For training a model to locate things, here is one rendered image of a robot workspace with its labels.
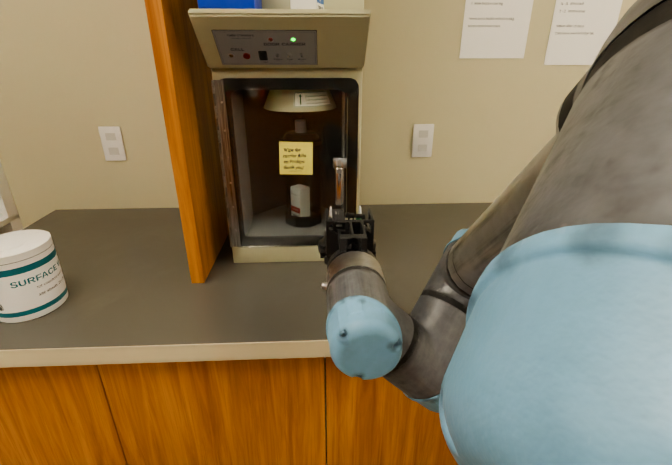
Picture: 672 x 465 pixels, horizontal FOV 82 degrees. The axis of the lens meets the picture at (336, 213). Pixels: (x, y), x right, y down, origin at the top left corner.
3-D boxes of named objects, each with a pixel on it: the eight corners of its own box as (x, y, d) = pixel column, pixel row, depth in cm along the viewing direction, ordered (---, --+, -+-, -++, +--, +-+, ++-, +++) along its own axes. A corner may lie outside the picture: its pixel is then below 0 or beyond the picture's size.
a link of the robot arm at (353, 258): (385, 315, 50) (321, 317, 49) (379, 295, 54) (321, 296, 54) (388, 264, 47) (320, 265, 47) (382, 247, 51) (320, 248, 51)
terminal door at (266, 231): (234, 246, 97) (215, 77, 82) (355, 244, 98) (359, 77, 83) (233, 247, 96) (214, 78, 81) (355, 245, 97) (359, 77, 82)
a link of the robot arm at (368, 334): (370, 400, 40) (309, 358, 38) (360, 330, 50) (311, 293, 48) (427, 355, 38) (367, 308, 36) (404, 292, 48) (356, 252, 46)
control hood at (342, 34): (209, 67, 81) (203, 14, 77) (363, 67, 82) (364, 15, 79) (193, 70, 71) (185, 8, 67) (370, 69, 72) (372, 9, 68)
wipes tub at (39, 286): (23, 288, 89) (1, 228, 83) (81, 286, 89) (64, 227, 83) (-23, 325, 77) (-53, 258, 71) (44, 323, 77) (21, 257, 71)
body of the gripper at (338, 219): (371, 205, 62) (383, 239, 50) (369, 253, 65) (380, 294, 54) (323, 206, 61) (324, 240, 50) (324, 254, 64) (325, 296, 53)
